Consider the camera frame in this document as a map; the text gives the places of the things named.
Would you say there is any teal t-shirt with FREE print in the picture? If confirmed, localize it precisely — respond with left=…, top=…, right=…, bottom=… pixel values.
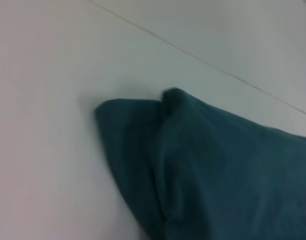
left=94, top=87, right=306, bottom=240

